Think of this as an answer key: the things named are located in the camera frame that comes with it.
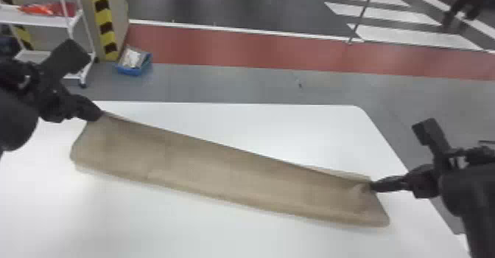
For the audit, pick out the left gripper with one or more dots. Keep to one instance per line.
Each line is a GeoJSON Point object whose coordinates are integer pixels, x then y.
{"type": "Point", "coordinates": [56, 104]}

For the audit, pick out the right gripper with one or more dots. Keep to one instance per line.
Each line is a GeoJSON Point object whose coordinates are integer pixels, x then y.
{"type": "Point", "coordinates": [423, 182]}

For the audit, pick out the beige towel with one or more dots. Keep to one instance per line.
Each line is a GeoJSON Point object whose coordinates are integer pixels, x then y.
{"type": "Point", "coordinates": [216, 166]}

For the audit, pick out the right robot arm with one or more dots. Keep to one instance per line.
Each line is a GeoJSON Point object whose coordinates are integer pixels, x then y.
{"type": "Point", "coordinates": [473, 201]}

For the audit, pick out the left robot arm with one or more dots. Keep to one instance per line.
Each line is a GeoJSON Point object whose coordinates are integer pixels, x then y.
{"type": "Point", "coordinates": [13, 116]}

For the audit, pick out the blue basket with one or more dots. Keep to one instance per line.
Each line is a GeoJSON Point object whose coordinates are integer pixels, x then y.
{"type": "Point", "coordinates": [133, 69]}

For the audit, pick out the white shelf trolley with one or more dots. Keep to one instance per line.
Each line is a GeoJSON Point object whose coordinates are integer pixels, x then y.
{"type": "Point", "coordinates": [58, 20]}

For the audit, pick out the red packet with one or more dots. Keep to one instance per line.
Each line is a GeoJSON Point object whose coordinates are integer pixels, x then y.
{"type": "Point", "coordinates": [36, 9]}

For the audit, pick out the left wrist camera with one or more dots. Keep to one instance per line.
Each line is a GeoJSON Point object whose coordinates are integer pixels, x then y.
{"type": "Point", "coordinates": [65, 60]}

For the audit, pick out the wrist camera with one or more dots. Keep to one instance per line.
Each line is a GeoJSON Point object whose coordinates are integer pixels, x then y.
{"type": "Point", "coordinates": [65, 60]}
{"type": "Point", "coordinates": [429, 133]}

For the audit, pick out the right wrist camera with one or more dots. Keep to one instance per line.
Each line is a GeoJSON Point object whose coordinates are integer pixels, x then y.
{"type": "Point", "coordinates": [429, 133]}

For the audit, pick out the yellow black striped post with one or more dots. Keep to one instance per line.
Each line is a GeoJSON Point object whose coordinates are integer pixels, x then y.
{"type": "Point", "coordinates": [103, 19]}
{"type": "Point", "coordinates": [24, 37]}

